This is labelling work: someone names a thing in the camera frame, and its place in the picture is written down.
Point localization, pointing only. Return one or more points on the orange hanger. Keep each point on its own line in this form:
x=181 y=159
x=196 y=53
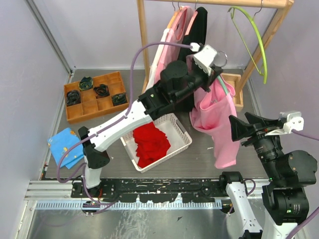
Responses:
x=176 y=11

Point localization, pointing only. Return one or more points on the blue folded cloth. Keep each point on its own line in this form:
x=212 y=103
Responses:
x=60 y=143

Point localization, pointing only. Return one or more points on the rolled black sock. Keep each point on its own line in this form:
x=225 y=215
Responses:
x=101 y=91

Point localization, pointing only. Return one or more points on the wooden compartment tray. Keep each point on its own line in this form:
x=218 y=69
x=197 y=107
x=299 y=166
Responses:
x=92 y=107

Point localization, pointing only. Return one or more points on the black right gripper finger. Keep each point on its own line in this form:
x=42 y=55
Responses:
x=259 y=122
x=240 y=129

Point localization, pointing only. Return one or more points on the white t shirt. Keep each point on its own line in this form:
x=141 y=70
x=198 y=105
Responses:
x=154 y=65

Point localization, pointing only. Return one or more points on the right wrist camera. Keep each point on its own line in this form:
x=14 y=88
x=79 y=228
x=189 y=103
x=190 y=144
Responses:
x=288 y=121

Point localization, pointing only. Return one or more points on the red t shirt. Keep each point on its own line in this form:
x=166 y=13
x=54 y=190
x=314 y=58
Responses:
x=152 y=144

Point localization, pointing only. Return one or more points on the rolled dark patterned sock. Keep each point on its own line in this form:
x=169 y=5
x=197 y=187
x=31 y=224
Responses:
x=119 y=99

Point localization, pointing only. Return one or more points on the light pink t shirt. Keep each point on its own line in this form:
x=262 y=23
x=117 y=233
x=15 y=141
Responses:
x=170 y=53

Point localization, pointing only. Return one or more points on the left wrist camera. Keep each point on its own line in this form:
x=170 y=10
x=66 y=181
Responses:
x=203 y=57

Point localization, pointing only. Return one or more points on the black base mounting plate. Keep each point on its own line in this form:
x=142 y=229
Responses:
x=129 y=190

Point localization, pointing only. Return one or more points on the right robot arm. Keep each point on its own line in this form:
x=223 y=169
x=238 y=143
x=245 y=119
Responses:
x=284 y=198

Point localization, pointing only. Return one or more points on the rolled green sock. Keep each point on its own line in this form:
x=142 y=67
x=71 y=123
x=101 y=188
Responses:
x=85 y=84

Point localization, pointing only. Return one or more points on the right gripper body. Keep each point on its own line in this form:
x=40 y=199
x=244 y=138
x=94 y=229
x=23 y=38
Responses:
x=261 y=130

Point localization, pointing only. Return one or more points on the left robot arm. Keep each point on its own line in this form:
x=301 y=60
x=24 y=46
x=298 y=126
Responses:
x=175 y=85

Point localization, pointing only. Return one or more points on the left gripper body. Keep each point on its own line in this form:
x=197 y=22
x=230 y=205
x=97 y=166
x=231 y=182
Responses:
x=202 y=79

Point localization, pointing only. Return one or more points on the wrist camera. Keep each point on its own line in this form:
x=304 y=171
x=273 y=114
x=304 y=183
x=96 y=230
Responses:
x=203 y=57
x=288 y=121

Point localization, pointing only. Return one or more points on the white perforated plastic basket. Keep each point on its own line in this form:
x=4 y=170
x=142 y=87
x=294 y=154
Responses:
x=176 y=134

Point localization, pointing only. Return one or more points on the salmon pink hanger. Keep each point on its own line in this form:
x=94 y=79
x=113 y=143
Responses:
x=192 y=20

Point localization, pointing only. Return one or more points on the black t shirt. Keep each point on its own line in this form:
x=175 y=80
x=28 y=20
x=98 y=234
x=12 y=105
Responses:
x=198 y=35

